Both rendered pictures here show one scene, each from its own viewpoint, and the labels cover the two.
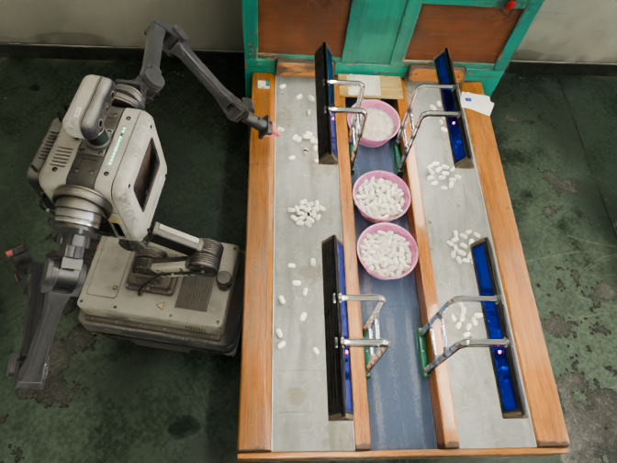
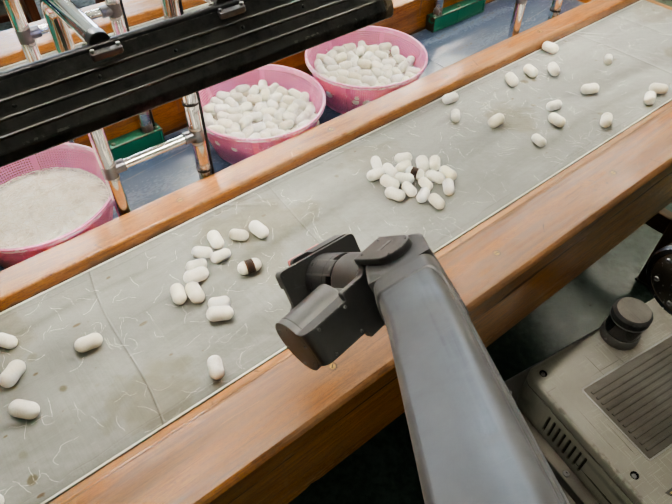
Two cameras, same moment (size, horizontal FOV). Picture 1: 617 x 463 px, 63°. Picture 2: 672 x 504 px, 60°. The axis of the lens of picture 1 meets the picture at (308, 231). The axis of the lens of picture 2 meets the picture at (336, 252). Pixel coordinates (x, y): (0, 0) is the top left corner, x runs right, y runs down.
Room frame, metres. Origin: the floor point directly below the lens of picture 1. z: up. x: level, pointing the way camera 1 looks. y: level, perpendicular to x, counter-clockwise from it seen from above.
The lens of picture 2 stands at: (1.65, 0.64, 1.41)
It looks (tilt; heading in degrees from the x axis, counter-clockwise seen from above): 47 degrees down; 241
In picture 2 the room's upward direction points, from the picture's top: straight up
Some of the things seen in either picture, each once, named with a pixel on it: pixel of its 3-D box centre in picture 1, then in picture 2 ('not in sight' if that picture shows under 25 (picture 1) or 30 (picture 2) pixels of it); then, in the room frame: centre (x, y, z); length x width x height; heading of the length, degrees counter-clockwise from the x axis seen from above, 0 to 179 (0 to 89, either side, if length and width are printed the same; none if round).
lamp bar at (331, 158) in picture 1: (326, 100); (169, 52); (1.52, 0.02, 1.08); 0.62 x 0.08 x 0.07; 10
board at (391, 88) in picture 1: (370, 86); not in sight; (1.95, -0.19, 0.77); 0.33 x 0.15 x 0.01; 100
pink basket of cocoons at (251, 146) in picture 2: (379, 199); (260, 119); (1.30, -0.30, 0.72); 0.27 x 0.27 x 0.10
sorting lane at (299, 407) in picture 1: (308, 229); (439, 167); (1.08, 0.00, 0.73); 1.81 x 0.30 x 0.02; 10
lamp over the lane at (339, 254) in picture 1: (337, 321); not in sight; (0.56, -0.14, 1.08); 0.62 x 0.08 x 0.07; 10
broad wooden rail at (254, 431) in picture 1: (260, 234); (523, 255); (1.04, 0.21, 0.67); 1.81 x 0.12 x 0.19; 10
